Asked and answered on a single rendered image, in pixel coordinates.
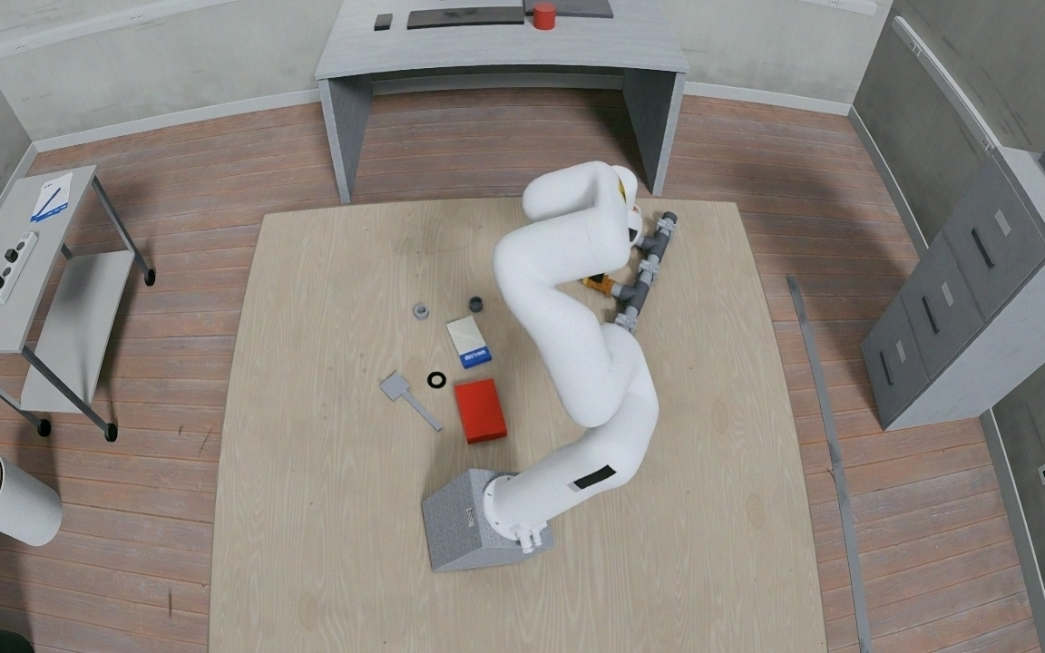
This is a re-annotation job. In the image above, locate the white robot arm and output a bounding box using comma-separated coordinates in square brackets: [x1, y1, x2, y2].
[483, 161, 659, 553]

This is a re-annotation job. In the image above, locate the red rectangular block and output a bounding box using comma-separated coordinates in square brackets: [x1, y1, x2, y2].
[454, 378, 507, 444]

